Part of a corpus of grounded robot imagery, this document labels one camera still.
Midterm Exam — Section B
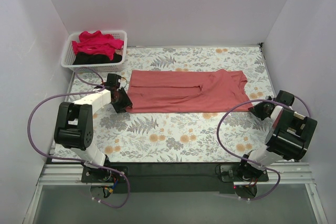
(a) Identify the salmon pink t-shirt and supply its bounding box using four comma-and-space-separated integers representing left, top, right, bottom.
127, 69, 252, 113

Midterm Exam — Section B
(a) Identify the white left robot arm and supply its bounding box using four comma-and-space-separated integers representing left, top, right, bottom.
54, 73, 132, 168

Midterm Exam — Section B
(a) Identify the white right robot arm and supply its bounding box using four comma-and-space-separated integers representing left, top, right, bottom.
237, 90, 318, 180

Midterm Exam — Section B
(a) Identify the floral patterned table mat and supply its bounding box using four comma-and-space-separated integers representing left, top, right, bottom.
52, 46, 300, 164

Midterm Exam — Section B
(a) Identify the black t-shirt in basket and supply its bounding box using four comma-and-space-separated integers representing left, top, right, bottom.
73, 52, 122, 65

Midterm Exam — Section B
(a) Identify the magenta t-shirt in basket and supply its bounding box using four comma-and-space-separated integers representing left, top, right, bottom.
71, 30, 124, 59

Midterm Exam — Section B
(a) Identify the white plastic laundry basket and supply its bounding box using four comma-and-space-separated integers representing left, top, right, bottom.
61, 30, 128, 72

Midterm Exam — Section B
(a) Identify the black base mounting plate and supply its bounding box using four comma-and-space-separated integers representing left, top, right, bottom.
81, 162, 269, 196

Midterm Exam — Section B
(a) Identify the aluminium frame rail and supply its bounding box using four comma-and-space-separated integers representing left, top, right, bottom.
38, 162, 315, 185

